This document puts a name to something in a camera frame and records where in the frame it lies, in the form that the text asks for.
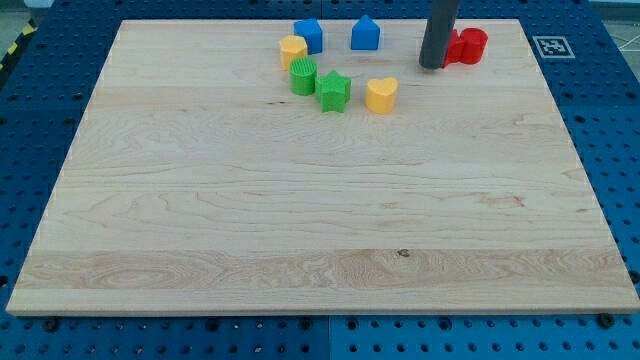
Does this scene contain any yellow hexagon block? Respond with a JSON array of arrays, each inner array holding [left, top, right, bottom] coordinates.
[[279, 35, 308, 71]]

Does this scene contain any blue cube block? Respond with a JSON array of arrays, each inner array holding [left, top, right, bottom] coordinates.
[[294, 18, 323, 55]]

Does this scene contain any green star block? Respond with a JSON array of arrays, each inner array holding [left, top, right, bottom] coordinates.
[[315, 70, 351, 113]]

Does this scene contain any yellow heart block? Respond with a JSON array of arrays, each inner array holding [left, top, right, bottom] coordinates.
[[365, 77, 399, 114]]

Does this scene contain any wooden board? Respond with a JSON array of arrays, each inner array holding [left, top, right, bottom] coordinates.
[[7, 19, 639, 316]]

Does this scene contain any green cylinder block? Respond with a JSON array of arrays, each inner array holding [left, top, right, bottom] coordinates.
[[289, 57, 317, 96]]

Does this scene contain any blue pentagon block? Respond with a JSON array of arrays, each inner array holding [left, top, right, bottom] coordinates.
[[350, 15, 381, 50]]

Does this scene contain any red crescent block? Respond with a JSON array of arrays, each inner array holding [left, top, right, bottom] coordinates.
[[442, 29, 464, 68]]

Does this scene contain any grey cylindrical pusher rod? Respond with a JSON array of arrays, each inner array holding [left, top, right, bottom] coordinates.
[[419, 0, 461, 70]]

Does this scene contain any red cylinder block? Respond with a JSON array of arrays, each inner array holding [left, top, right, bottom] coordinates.
[[460, 28, 489, 65]]

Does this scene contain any white fiducial marker tag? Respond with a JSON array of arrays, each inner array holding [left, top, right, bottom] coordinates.
[[532, 35, 575, 59]]

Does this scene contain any black bolt front left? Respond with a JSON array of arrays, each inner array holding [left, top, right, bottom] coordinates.
[[42, 317, 60, 333]]

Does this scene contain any black bolt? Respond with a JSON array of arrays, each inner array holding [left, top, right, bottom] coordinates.
[[596, 313, 616, 329], [42, 317, 60, 333]]

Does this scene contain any black bolt front right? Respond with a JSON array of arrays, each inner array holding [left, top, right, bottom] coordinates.
[[596, 313, 616, 329]]

